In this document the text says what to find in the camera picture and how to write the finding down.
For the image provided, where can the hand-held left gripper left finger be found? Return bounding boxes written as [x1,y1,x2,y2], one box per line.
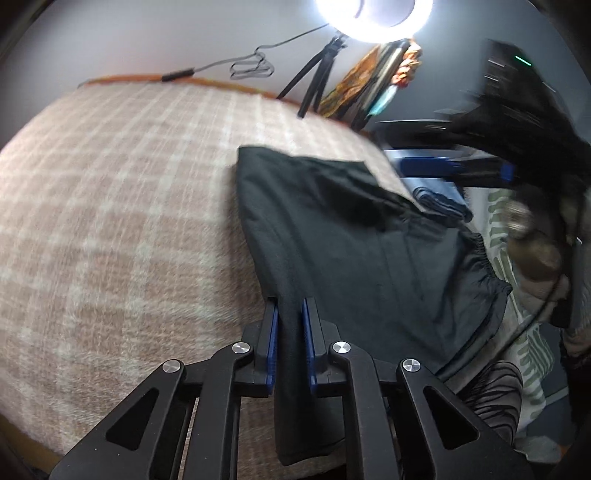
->
[48,298,280,480]

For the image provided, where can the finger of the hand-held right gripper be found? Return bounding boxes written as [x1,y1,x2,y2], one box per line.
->
[376,117,462,137]
[383,148,515,188]

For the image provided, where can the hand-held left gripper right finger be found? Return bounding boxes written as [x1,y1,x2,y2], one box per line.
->
[301,296,536,480]

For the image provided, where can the dark grey pants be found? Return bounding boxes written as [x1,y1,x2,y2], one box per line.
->
[235,145,513,467]

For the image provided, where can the person's right hand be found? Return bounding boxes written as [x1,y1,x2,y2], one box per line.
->
[503,187,575,324]

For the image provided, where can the folded blue blanket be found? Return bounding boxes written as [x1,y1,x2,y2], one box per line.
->
[411,185,474,222]

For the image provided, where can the folded dark tripod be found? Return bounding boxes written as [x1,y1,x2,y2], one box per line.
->
[351,39,411,130]

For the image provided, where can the orange patterned scarf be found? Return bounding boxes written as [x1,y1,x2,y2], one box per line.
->
[318,46,386,121]

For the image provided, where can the zebra striped clothing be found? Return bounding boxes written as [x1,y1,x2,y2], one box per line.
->
[455,362,525,446]

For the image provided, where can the beige checkered bed blanket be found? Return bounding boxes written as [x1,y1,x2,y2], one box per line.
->
[0,83,416,467]

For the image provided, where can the green striped white blanket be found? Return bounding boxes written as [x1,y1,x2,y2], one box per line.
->
[485,189,555,416]

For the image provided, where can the white ring light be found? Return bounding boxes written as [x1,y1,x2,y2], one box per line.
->
[314,0,435,47]

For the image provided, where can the black power cable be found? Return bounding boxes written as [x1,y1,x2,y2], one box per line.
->
[78,23,331,88]

